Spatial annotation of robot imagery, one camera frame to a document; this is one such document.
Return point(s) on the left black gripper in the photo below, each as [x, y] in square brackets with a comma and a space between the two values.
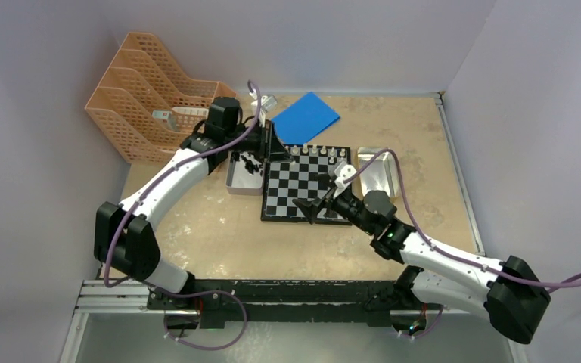
[269, 147]

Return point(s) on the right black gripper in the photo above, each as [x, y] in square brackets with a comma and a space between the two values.
[309, 207]

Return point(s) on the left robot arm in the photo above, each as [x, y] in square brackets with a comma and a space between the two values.
[125, 236]

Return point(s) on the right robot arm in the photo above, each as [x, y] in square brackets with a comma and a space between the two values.
[506, 293]

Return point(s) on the silver tin with black pieces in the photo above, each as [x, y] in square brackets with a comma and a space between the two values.
[245, 174]

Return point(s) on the black and white chessboard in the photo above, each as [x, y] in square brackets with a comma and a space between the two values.
[295, 179]

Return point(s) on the orange mesh file organizer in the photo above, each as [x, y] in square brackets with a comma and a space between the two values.
[145, 104]

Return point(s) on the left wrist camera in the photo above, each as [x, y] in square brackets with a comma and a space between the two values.
[263, 105]

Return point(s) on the black mounting rail base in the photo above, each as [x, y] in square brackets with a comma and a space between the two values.
[374, 303]

